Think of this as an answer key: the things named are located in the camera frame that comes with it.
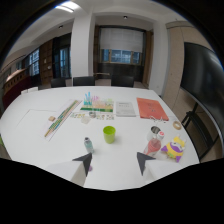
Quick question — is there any orange book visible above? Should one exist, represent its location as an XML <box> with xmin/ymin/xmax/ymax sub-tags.
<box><xmin>136</xmin><ymin>97</ymin><xmax>170</xmax><ymax>122</ymax></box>

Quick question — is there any red drink bottle white cap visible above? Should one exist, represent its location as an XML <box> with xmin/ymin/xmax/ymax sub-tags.
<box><xmin>143</xmin><ymin>130</ymin><xmax>166</xmax><ymax>158</ymax></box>

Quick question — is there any purple yellow plush toy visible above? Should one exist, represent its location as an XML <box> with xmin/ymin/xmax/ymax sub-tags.
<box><xmin>160</xmin><ymin>135</ymin><xmax>187</xmax><ymax>163</ymax></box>

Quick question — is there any small teal bottle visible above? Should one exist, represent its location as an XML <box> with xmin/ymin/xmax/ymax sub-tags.
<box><xmin>83</xmin><ymin>136</ymin><xmax>95</xmax><ymax>155</ymax></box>

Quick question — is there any metal mug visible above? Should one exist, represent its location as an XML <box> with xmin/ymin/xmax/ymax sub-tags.
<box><xmin>146</xmin><ymin>125</ymin><xmax>162</xmax><ymax>142</ymax></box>

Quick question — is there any tape roll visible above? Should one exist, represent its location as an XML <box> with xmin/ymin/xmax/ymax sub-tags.
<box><xmin>172</xmin><ymin>120</ymin><xmax>183</xmax><ymax>131</ymax></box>

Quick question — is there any green plastic cup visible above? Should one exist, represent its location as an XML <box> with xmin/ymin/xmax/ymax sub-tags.
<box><xmin>102</xmin><ymin>125</ymin><xmax>117</xmax><ymax>145</ymax></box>

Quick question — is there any small clear plastic packet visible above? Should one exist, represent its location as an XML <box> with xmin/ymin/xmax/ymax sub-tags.
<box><xmin>80</xmin><ymin>116</ymin><xmax>92</xmax><ymax>125</ymax></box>

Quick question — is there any black screen stand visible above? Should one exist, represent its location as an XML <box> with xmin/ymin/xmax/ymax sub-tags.
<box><xmin>181</xmin><ymin>102</ymin><xmax>214</xmax><ymax>162</ymax></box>

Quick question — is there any sticker sheet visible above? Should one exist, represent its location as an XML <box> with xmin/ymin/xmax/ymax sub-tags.
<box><xmin>69</xmin><ymin>111</ymin><xmax>115</xmax><ymax>121</ymax></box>

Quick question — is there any black chair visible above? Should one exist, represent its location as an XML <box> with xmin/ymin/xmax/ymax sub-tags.
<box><xmin>50</xmin><ymin>77</ymin><xmax>67</xmax><ymax>89</ymax></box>
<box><xmin>72</xmin><ymin>75</ymin><xmax>96</xmax><ymax>87</ymax></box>
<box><xmin>110</xmin><ymin>75</ymin><xmax>135</xmax><ymax>88</ymax></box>

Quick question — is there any large black screen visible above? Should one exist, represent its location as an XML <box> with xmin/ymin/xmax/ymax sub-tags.
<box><xmin>180</xmin><ymin>41</ymin><xmax>224</xmax><ymax>143</ymax></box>

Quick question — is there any white roller blind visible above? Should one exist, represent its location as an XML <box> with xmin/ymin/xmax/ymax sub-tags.
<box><xmin>99</xmin><ymin>27</ymin><xmax>145</xmax><ymax>53</ymax></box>

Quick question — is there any ceiling light panel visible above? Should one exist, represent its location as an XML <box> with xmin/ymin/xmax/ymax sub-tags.
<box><xmin>54</xmin><ymin>0</ymin><xmax>82</xmax><ymax>14</ymax></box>

